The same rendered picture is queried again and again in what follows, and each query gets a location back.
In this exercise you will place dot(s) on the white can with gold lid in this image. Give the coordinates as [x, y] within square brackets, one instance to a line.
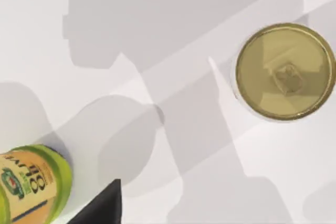
[284, 73]

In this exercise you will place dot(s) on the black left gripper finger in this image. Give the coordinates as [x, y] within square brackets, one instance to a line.
[106, 205]

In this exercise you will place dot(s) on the green bottle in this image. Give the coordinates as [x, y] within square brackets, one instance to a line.
[31, 182]

